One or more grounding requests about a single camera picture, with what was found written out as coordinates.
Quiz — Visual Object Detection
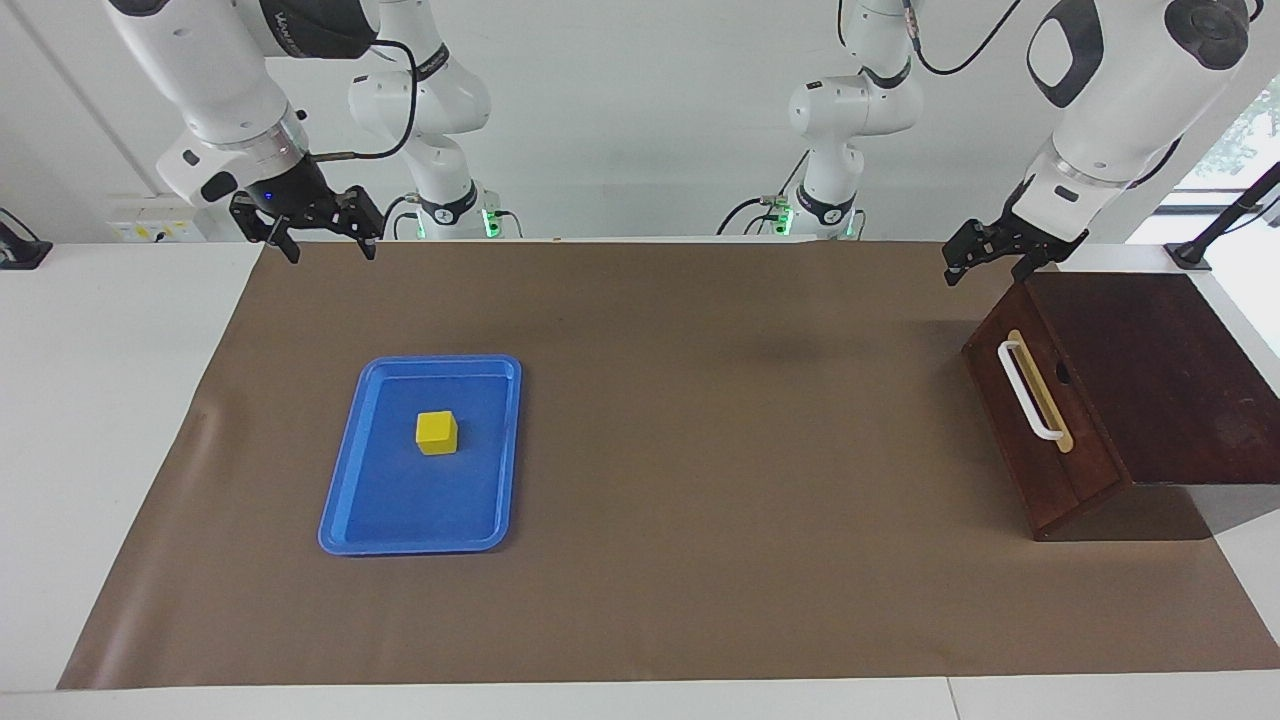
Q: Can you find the yellow cube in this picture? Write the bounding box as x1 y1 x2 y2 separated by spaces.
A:
415 410 459 457

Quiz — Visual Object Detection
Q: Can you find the dark wooden drawer cabinet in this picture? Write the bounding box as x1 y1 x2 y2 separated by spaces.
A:
962 270 1280 543

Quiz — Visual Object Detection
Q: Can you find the black pole stand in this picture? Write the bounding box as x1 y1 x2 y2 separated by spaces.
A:
1165 162 1280 272

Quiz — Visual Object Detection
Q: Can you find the blue plastic tray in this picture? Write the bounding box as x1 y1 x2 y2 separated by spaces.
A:
318 354 523 557

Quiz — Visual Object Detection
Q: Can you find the brown table mat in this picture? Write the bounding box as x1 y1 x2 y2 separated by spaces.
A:
57 240 1280 691

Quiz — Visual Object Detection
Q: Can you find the black right base cable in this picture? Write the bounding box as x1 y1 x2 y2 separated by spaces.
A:
378 193 421 241

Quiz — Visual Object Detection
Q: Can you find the black base cable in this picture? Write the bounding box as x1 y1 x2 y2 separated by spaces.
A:
716 150 813 238
378 193 421 241

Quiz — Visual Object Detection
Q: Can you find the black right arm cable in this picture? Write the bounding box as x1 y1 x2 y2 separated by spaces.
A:
310 40 420 162

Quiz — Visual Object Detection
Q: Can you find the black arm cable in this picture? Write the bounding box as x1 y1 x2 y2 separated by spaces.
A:
900 0 1026 77
310 40 420 162

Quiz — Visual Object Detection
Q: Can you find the white wall power outlet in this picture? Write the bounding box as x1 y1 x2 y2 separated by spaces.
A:
108 195 206 243

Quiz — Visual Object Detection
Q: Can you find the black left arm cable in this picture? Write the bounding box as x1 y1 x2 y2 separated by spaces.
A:
900 0 1026 77

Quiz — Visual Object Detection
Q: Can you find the black left base cable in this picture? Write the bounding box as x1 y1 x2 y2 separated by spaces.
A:
716 150 813 238

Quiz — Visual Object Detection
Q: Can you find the black desk clamp mount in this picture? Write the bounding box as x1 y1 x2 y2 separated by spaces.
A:
0 207 53 270

